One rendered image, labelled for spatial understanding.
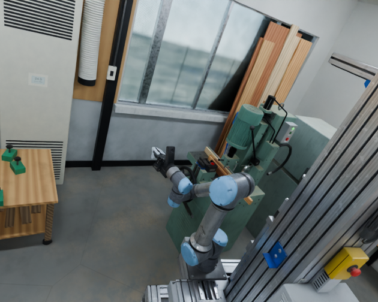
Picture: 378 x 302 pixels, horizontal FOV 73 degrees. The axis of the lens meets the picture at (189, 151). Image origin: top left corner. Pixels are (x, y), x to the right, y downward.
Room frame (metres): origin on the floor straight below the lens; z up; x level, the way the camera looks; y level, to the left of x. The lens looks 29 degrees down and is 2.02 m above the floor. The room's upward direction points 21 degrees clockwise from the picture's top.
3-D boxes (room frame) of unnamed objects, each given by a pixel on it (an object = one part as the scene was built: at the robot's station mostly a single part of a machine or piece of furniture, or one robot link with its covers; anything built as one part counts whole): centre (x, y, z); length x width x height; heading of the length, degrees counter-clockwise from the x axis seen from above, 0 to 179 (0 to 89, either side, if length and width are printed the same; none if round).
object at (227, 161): (1.89, -0.34, 1.03); 0.14 x 0.07 x 0.09; 130
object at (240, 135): (1.88, -0.33, 1.35); 0.18 x 0.18 x 0.31
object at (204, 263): (1.03, -0.31, 0.87); 0.15 x 0.15 x 0.10
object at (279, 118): (2.07, -0.55, 1.16); 0.22 x 0.22 x 0.72; 40
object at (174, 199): (1.12, -0.04, 1.12); 0.11 x 0.08 x 0.11; 139
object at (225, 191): (0.93, -0.22, 1.19); 0.15 x 0.12 x 0.55; 139
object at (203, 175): (1.77, -0.17, 0.91); 0.15 x 0.14 x 0.09; 40
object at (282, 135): (1.98, -0.66, 1.40); 0.10 x 0.06 x 0.16; 130
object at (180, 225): (1.96, -0.42, 0.35); 0.58 x 0.45 x 0.71; 130
